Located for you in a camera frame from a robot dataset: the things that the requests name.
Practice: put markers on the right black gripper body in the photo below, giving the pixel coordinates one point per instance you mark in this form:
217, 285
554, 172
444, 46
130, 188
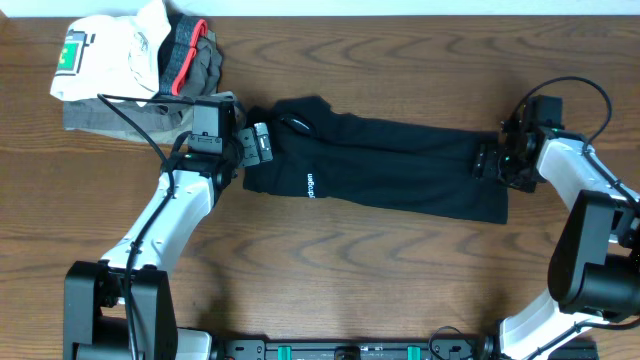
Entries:
498, 164

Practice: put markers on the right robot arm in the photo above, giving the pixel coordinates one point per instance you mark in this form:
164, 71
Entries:
593, 273

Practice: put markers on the black t-shirt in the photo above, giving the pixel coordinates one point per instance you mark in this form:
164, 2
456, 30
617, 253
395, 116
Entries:
318, 153

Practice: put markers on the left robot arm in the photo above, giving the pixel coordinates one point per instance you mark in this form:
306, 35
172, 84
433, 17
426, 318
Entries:
121, 307

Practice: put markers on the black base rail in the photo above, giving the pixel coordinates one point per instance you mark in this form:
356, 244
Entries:
446, 348

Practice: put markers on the black garment red trim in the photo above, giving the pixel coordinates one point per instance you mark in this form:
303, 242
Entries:
178, 51

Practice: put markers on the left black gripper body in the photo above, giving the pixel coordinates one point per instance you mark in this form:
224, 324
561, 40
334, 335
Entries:
249, 151

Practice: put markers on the white printed t-shirt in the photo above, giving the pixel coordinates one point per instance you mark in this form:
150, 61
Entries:
110, 55

